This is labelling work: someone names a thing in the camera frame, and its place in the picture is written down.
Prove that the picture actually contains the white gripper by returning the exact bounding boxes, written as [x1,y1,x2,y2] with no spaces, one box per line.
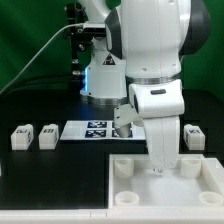
[143,116,180,176]

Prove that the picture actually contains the white square tabletop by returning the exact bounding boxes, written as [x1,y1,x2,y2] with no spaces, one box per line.
[108,154,224,209]

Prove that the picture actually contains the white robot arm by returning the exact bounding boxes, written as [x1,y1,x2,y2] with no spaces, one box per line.
[79,0,210,172]

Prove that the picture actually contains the white marker sheet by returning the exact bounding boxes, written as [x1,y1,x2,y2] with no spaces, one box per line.
[59,120,147,142]

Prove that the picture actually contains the white front table rail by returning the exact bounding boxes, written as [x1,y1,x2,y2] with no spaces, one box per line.
[0,207,224,224]

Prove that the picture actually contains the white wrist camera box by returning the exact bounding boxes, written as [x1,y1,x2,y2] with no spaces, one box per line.
[114,104,143,138]

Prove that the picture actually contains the black cables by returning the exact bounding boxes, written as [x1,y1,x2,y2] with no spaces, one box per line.
[0,73,83,98]

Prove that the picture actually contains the black fixed camera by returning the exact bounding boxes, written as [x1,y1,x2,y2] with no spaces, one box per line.
[83,22,106,37]

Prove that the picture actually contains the grey camera cable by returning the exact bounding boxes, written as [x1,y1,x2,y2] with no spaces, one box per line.
[0,23,84,95]

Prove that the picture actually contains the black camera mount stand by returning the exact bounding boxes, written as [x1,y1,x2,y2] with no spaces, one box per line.
[65,3,91,91]

